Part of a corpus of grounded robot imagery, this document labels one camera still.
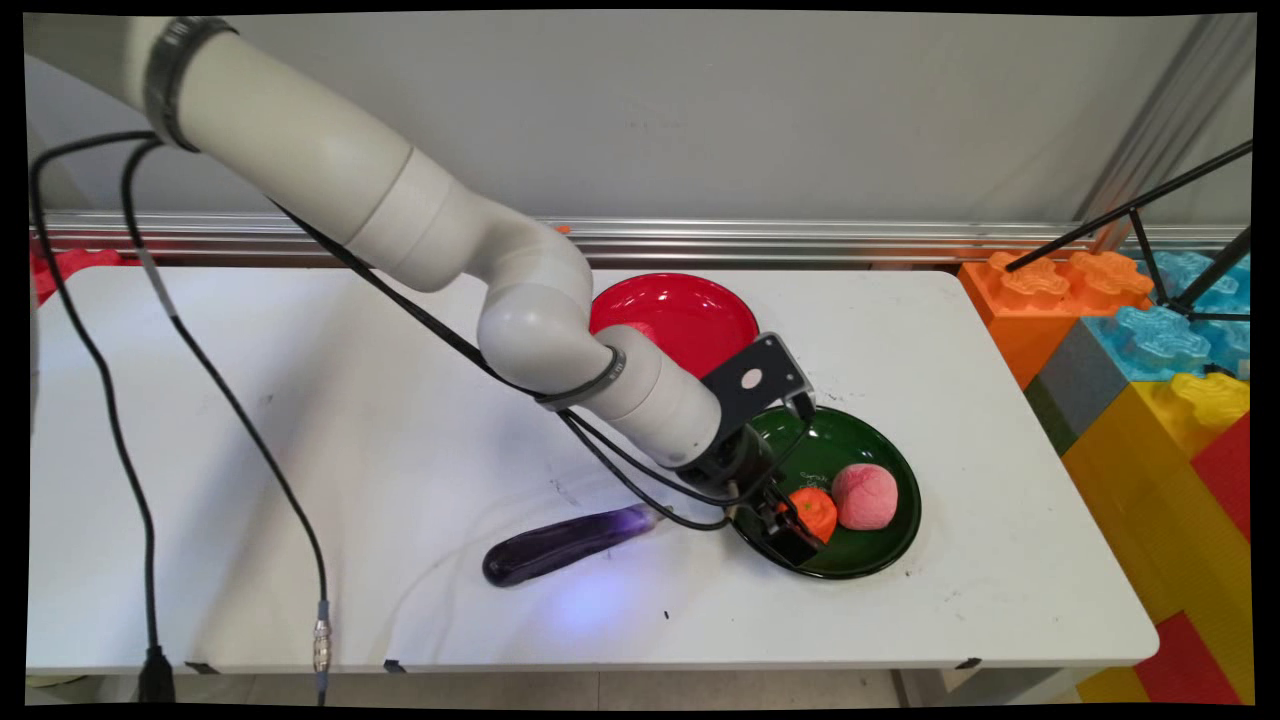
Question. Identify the red block behind table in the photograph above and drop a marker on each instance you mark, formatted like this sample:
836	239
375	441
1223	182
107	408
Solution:
85	262

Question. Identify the pink toy peach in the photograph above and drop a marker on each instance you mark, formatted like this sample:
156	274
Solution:
866	497

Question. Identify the purple toy eggplant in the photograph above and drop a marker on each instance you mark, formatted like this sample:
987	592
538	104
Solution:
560	545

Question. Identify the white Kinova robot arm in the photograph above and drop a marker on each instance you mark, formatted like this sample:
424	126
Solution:
400	200

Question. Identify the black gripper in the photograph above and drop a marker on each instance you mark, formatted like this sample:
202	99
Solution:
735	465

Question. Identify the slanted aluminium post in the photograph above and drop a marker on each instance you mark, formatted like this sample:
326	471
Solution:
1170	120

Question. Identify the white table leg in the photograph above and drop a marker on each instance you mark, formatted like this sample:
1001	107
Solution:
1010	685

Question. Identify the black tripod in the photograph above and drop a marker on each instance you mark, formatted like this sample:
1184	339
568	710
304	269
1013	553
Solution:
1140	212

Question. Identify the grey giant building block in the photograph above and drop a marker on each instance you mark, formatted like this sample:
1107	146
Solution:
1085	375

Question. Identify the red plate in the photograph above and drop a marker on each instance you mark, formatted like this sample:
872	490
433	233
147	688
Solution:
700	320

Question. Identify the orange giant building block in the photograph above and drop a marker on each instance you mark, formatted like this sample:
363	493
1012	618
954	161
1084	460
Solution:
1020	320

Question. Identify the red giant building block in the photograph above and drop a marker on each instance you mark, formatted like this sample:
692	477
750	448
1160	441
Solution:
1185	665
1228	475

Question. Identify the orange toy fruit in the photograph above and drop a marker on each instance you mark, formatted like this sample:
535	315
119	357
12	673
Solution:
818	512

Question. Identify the blue giant building block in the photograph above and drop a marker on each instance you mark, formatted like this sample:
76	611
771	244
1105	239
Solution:
1160	340

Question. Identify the aluminium rail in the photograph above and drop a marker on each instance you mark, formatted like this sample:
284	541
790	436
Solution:
900	240

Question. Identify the yellow giant building block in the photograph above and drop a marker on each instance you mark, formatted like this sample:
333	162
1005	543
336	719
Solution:
1150	500

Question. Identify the green plate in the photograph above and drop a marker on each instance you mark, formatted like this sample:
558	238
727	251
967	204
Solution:
870	450

